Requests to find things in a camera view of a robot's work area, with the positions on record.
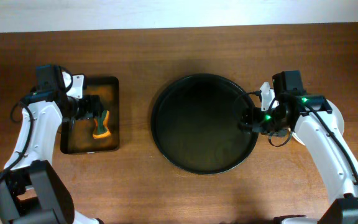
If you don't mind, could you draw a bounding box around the green orange sponge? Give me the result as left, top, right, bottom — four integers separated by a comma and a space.
93, 110, 111, 139

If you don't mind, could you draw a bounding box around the white plate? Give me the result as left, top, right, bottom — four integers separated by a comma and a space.
292, 100, 345, 146

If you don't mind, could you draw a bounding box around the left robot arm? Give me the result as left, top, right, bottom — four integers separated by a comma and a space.
0, 65, 111, 223

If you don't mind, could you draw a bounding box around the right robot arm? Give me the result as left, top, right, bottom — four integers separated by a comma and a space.
237, 70, 358, 223

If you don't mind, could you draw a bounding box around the black rectangular tray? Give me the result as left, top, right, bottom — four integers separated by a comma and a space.
60, 77, 119, 154

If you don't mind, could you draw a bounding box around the black round tray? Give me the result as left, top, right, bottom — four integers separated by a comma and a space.
150, 73, 258, 175

